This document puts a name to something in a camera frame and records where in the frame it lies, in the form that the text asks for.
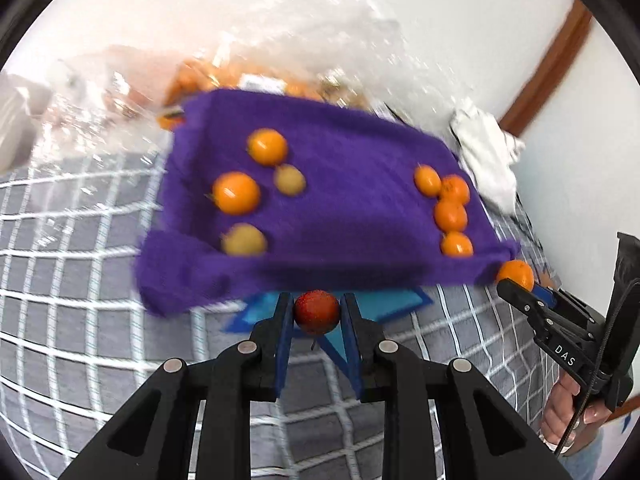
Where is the orange mandarin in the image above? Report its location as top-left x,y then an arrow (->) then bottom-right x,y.
439,174 -> 471,206
212,171 -> 262,216
434,200 -> 468,233
413,165 -> 442,198
496,259 -> 535,292

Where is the small red fruit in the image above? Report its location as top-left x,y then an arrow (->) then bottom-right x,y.
294,289 -> 341,337

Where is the right hand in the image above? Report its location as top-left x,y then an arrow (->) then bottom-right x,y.
539,370 -> 612,456

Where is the small orange kumquat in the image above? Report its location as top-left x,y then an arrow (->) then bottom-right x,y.
247,128 -> 288,167
440,232 -> 474,258

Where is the grey checked blanket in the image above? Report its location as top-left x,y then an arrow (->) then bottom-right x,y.
1,155 -> 558,479

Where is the white crumpled towel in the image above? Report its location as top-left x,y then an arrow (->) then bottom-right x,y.
449,99 -> 525,216

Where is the yellow-green fruit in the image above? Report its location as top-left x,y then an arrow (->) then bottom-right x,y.
220,223 -> 268,257

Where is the purple fleece cloth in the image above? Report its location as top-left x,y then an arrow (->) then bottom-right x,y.
134,90 -> 520,316

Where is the small yellow-green kumquat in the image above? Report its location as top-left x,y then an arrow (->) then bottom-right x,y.
273,164 -> 306,197

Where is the clear plastic bag of fruit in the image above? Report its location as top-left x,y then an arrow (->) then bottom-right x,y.
34,1 -> 457,164

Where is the brown wooden frame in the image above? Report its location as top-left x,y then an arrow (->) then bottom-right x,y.
499,0 -> 593,138

